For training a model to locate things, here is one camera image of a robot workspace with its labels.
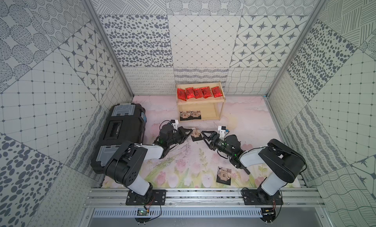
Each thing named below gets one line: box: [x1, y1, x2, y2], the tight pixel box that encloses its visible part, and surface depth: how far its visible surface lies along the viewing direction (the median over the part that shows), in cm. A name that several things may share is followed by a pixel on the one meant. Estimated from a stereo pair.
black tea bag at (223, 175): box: [216, 166, 232, 186], surface depth 83 cm
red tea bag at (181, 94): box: [176, 88, 187, 102], surface depth 92 cm
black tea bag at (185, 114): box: [179, 111, 192, 121], surface depth 109 cm
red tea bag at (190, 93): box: [185, 87, 195, 100], surface depth 92 cm
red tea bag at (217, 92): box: [211, 86, 224, 98], surface depth 92 cm
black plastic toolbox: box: [90, 102, 147, 174], surface depth 86 cm
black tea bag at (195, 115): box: [189, 110, 202, 121], surface depth 109 cm
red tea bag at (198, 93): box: [193, 88, 204, 99], surface depth 92 cm
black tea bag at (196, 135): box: [190, 127, 203, 142], surface depth 89 cm
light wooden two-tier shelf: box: [175, 81, 227, 123], surface depth 97 cm
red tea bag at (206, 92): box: [201, 86, 213, 99], surface depth 93 cm
